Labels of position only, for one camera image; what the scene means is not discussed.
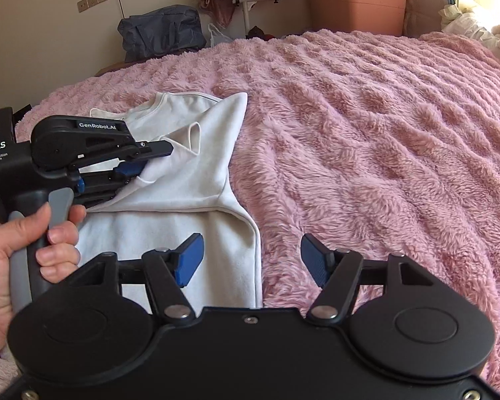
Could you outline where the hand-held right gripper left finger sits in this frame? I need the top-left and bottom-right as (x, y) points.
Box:
(70, 233), (204, 328)

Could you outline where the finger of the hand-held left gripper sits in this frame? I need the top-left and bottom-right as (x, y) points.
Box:
(69, 173), (131, 209)
(83, 138), (175, 179)

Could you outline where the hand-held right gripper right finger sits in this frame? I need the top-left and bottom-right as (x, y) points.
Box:
(300, 234), (436, 328)

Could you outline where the white printed sweatshirt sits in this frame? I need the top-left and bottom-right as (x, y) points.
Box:
(73, 92), (262, 314)

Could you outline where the person's left hand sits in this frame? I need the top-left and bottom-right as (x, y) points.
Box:
(0, 203), (87, 354)

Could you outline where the pink fluffy blanket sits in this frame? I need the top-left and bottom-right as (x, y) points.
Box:
(0, 29), (500, 400)

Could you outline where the dark blue fabric bag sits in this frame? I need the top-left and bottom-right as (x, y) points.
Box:
(117, 4), (207, 63)

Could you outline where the white plastic bag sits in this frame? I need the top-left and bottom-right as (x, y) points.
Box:
(208, 23), (235, 49)

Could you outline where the dark red cloth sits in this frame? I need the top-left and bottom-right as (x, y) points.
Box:
(247, 26), (276, 41)

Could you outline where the pink hanging cloth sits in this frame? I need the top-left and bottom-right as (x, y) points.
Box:
(199, 0), (236, 21)

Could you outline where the small folding table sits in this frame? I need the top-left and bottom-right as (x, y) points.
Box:
(206, 0), (306, 39)

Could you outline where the pink plastic storage box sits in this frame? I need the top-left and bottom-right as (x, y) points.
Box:
(303, 0), (412, 37)

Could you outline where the clear zip storage bag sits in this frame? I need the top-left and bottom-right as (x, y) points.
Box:
(402, 0), (460, 36)

